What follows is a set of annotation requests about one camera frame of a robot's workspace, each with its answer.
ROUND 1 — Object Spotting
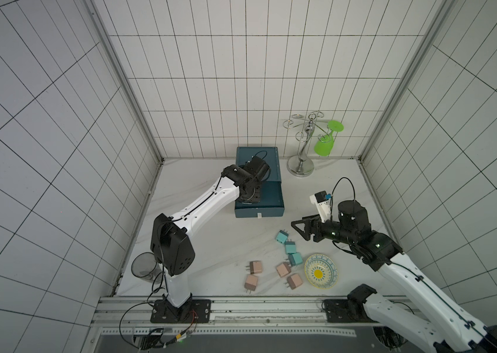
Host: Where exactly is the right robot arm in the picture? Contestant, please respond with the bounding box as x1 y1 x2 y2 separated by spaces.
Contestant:
291 200 497 352

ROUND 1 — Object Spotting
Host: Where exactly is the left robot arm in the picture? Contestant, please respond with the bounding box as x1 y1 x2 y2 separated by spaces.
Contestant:
150 156 271 310

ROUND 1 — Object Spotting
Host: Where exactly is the teal drawer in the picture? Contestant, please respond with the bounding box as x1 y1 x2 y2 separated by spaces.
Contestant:
235 182 285 219

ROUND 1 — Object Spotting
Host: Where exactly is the clear glass cup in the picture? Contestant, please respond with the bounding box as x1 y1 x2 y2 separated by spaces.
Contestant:
131 252 163 284

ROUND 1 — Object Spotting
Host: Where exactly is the aluminium mounting rail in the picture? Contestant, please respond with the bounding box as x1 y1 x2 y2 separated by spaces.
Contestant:
91 297 380 328

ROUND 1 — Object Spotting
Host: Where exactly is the teal drawer cabinet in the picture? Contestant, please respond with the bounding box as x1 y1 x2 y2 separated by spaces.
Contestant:
236 146 282 182

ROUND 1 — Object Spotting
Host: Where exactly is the pink plug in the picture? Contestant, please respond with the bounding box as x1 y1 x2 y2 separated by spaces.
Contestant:
276 262 291 278
247 260 263 275
244 274 259 292
286 273 303 290

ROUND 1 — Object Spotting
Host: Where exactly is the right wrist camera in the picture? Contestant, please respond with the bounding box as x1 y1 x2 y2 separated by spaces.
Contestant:
310 191 332 223

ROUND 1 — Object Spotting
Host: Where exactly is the green plastic wine glass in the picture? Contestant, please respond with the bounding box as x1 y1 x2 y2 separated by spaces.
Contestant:
314 120 344 157

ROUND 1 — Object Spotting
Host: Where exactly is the silver glass rack stand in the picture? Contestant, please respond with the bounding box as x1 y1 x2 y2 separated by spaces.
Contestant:
283 110 325 177

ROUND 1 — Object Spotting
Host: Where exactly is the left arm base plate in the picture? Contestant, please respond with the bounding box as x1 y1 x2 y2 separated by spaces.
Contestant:
150 298 212 324

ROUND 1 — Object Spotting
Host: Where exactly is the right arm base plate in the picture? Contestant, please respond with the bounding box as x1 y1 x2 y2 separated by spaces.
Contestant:
321 299 368 323

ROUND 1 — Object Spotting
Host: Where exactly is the teal plug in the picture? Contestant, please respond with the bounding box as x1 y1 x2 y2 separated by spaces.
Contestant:
275 230 289 244
284 241 298 254
288 252 303 267

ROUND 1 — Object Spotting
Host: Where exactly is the yellow patterned plate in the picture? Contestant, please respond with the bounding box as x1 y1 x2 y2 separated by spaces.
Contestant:
304 254 338 290

